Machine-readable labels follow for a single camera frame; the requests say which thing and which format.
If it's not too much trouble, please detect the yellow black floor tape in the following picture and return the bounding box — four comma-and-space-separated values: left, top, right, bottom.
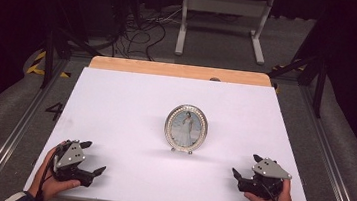
25, 48, 74, 79

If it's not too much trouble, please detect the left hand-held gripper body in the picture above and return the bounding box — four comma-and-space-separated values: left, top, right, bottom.
50, 137, 100, 188

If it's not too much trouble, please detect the person's left hand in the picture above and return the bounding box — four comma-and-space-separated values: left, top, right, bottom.
26, 138, 86, 201

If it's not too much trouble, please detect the wooden table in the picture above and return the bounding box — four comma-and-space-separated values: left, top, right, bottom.
88, 54, 274, 88

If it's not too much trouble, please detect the white metal stand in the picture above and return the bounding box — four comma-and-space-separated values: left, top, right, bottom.
174, 0, 275, 67

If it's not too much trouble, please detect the bundle of floor cables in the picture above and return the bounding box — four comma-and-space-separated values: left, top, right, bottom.
109, 1, 184, 64

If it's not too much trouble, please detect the aluminium floor rail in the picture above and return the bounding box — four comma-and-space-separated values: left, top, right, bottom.
0, 51, 71, 201
288, 82, 357, 201

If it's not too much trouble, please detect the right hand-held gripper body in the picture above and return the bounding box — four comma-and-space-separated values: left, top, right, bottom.
236, 154, 295, 201

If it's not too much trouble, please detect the left hand-held gripper cable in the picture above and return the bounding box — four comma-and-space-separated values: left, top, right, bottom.
35, 140, 63, 201

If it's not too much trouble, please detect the white board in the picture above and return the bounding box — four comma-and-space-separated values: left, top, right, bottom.
22, 61, 325, 201

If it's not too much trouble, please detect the black metal stand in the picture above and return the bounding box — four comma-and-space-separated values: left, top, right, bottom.
35, 0, 110, 95
264, 9, 336, 119

